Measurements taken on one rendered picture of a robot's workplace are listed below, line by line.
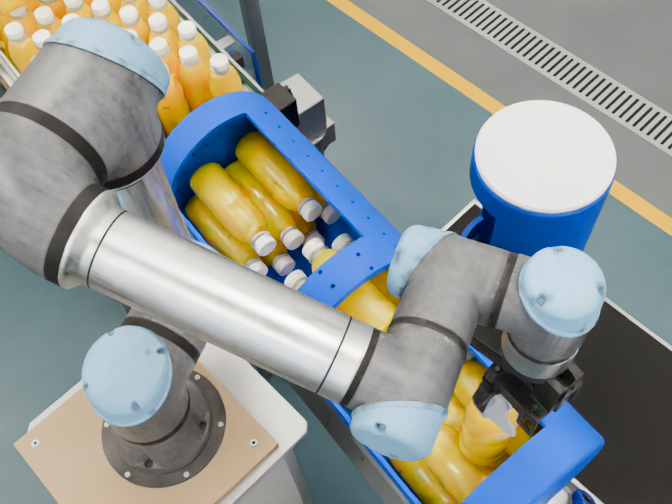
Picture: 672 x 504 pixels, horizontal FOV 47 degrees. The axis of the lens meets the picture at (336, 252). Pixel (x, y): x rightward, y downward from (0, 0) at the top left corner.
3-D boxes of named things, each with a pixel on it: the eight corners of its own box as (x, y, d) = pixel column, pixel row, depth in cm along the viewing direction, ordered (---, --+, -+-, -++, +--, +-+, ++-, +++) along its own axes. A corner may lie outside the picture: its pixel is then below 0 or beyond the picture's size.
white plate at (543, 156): (576, 84, 163) (574, 88, 164) (453, 121, 160) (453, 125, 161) (643, 185, 150) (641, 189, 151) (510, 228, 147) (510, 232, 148)
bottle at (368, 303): (386, 346, 129) (316, 268, 137) (413, 315, 126) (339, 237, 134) (364, 349, 122) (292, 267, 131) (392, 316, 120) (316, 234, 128)
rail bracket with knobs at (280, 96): (270, 149, 177) (264, 119, 168) (252, 130, 180) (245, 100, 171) (305, 126, 180) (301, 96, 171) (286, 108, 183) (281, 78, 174)
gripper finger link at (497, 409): (497, 456, 96) (517, 426, 89) (464, 420, 99) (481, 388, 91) (514, 442, 98) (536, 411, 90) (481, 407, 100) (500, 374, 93)
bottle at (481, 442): (497, 474, 114) (517, 435, 98) (451, 457, 116) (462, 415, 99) (511, 430, 118) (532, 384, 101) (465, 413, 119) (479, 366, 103)
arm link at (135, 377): (89, 426, 109) (55, 391, 97) (136, 343, 115) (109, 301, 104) (164, 456, 106) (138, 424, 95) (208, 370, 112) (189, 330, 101)
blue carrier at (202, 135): (465, 577, 127) (467, 564, 101) (180, 226, 164) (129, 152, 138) (591, 463, 131) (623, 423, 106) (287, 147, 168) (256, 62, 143)
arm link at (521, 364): (490, 325, 78) (548, 279, 80) (484, 343, 82) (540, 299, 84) (544, 380, 75) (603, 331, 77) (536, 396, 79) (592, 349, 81)
